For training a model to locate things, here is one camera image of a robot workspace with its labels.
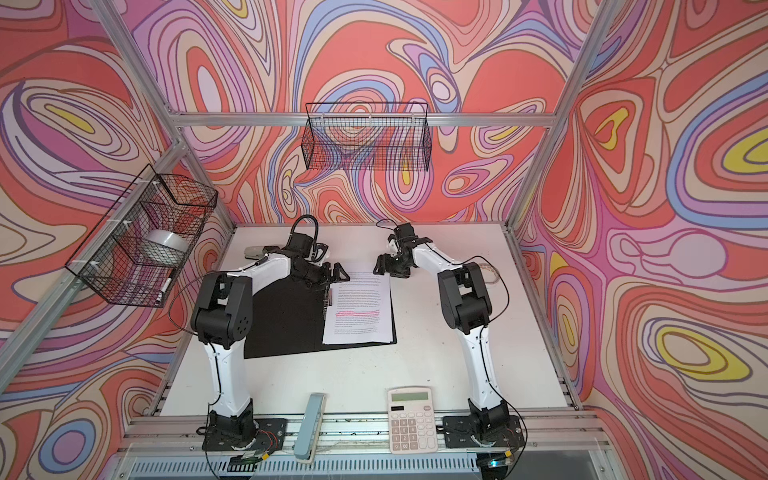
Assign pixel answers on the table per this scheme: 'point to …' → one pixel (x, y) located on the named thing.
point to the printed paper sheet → (360, 310)
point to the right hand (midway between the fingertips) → (385, 276)
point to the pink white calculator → (411, 420)
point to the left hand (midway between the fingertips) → (341, 279)
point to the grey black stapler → (257, 252)
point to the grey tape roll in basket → (168, 240)
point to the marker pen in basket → (167, 284)
